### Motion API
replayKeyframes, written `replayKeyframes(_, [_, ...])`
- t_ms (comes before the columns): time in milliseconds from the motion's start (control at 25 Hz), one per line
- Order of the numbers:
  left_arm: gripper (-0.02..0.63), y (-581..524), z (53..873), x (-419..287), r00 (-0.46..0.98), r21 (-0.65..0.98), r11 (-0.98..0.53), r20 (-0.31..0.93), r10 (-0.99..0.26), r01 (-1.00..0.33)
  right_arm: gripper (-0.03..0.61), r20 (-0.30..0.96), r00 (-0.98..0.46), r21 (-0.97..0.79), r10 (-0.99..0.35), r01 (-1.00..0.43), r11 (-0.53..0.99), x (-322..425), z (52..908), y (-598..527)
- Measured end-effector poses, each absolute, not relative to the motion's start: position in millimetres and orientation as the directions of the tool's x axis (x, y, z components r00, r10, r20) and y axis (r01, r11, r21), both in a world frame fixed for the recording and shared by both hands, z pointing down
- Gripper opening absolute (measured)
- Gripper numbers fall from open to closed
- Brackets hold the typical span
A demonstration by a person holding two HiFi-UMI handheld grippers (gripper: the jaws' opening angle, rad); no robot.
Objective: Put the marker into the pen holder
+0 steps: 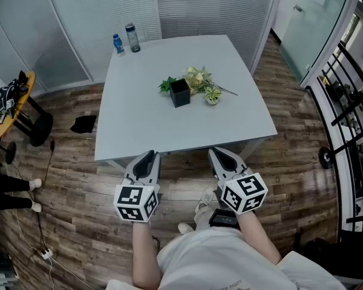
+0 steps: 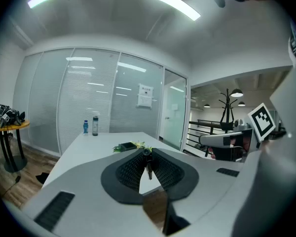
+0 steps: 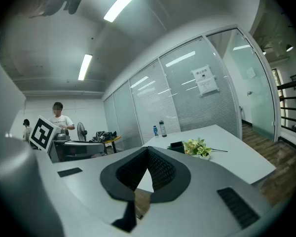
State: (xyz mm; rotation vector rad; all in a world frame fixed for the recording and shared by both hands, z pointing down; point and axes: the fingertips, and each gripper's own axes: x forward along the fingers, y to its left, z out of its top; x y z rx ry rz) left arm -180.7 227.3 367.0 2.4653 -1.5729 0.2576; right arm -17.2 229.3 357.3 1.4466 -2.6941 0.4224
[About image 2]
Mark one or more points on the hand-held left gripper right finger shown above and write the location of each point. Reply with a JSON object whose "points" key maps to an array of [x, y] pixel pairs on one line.
{"points": [[207, 194]]}

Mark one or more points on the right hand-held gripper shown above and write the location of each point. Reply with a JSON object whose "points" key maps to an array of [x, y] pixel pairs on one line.
{"points": [[261, 123]]}

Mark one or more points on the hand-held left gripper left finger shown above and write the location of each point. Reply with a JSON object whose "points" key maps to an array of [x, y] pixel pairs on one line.
{"points": [[88, 196]]}

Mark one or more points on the black metal railing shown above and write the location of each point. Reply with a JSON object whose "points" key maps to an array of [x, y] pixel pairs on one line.
{"points": [[212, 127]]}

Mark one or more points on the black coat rack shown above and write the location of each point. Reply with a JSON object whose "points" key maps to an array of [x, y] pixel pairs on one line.
{"points": [[227, 112]]}

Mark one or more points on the black pendant lamp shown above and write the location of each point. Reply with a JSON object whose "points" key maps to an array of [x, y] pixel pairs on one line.
{"points": [[241, 104], [207, 105], [236, 92]]}

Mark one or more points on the glass door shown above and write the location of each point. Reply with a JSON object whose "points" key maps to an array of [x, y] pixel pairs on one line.
{"points": [[173, 112]]}

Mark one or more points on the black cloth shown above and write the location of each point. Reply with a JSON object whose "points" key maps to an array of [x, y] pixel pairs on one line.
{"points": [[42, 178]]}

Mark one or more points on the green artificial leaf sprig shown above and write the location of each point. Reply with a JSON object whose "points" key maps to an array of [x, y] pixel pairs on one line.
{"points": [[117, 149]]}

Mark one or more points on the blue plastic bottle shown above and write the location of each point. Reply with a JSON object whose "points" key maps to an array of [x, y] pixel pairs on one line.
{"points": [[85, 128]]}

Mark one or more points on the grey water bottle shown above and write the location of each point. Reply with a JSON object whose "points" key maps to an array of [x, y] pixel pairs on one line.
{"points": [[95, 126]]}

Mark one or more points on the yellow artificial flower bouquet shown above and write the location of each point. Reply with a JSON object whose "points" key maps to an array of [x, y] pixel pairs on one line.
{"points": [[138, 144]]}

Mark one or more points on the white paper notice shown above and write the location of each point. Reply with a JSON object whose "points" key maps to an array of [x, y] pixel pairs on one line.
{"points": [[145, 96]]}

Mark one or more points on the frosted glass partition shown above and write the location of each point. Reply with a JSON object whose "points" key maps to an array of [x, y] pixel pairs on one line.
{"points": [[86, 100]]}

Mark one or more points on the round wooden side table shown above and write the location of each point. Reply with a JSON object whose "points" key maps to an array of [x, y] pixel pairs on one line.
{"points": [[12, 127]]}

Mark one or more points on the black handheld device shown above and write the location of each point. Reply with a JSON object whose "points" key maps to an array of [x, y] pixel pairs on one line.
{"points": [[10, 115]]}

